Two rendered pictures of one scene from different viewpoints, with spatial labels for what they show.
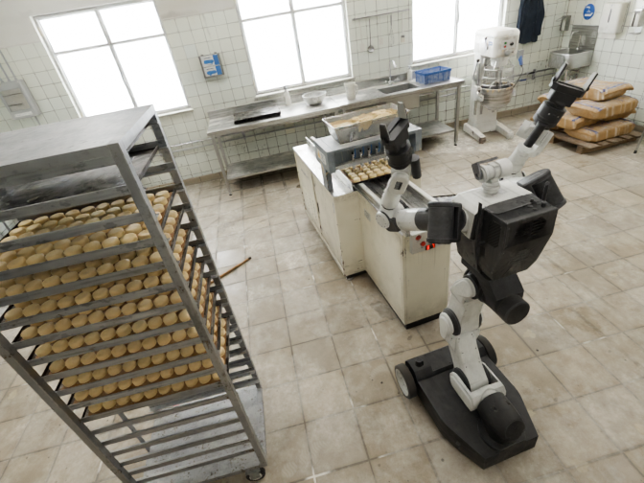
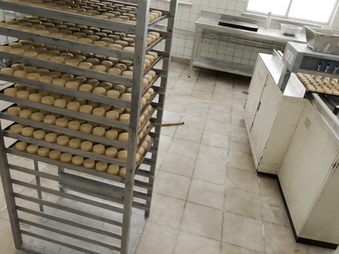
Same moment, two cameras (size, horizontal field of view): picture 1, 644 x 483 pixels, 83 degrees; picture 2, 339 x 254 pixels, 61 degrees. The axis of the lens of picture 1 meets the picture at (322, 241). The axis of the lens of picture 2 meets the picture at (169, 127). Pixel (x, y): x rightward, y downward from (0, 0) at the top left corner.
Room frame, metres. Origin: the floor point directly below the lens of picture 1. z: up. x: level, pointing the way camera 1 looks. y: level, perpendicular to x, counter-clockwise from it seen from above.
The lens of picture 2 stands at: (0.12, 0.12, 1.61)
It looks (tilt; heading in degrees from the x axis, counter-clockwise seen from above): 29 degrees down; 15
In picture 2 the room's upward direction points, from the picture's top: 9 degrees clockwise
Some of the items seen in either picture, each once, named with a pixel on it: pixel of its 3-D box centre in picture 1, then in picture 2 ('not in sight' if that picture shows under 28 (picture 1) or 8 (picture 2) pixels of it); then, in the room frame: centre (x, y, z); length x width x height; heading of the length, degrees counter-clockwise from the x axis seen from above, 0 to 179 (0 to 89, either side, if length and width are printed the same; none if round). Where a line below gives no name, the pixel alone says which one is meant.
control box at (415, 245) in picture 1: (428, 238); not in sight; (1.78, -0.63, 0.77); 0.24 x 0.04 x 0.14; 102
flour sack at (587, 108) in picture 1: (603, 105); not in sight; (4.31, -3.67, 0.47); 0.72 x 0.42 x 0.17; 102
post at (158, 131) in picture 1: (218, 284); (161, 103); (1.43, 0.53, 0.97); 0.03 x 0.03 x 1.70; 6
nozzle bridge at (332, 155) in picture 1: (367, 156); (330, 74); (2.63, -0.45, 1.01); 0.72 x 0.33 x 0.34; 102
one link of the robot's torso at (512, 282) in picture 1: (494, 287); not in sight; (1.09, -0.67, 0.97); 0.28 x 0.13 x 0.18; 12
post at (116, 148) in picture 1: (214, 356); (132, 147); (0.98, 0.49, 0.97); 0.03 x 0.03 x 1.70; 6
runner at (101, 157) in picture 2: (146, 385); (65, 146); (0.98, 0.79, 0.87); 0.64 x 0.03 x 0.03; 96
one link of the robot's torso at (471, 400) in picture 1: (476, 384); not in sight; (1.11, -0.66, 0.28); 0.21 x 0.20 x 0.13; 12
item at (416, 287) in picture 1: (401, 250); (325, 169); (2.13, -0.56, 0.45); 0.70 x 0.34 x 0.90; 12
